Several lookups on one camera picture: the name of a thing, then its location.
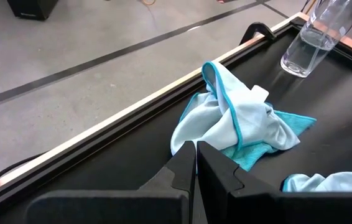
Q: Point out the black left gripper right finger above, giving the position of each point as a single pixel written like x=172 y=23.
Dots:
x=241 y=205

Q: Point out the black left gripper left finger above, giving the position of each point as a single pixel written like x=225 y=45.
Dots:
x=163 y=202

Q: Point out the teal microfiber towel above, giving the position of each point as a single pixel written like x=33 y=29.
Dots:
x=250 y=157

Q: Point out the pale blue microfiber towel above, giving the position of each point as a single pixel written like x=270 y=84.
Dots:
x=334 y=183
x=219 y=124

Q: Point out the clear spray bottle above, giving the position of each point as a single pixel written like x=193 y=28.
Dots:
x=313 y=46

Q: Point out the black box on floor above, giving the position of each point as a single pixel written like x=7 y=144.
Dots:
x=33 y=7

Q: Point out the black frame clamp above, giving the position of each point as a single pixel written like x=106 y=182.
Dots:
x=257 y=28

